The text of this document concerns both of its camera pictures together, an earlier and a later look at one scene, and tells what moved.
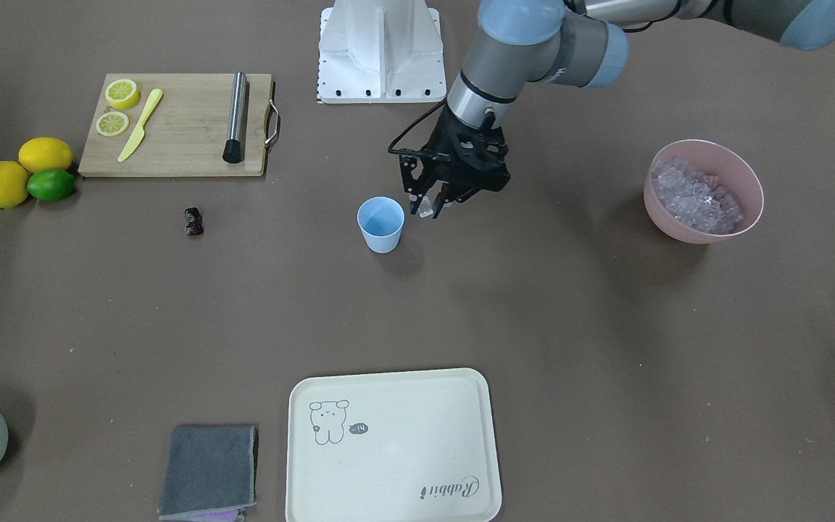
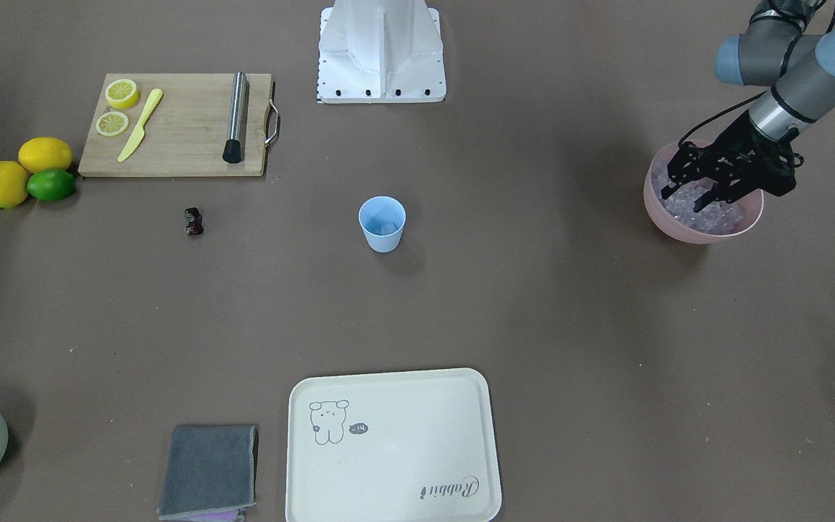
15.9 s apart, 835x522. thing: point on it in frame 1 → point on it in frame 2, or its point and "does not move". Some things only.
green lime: [51, 185] does not move
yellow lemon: [42, 153] does not move
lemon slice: [122, 93] does not move
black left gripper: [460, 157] → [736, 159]
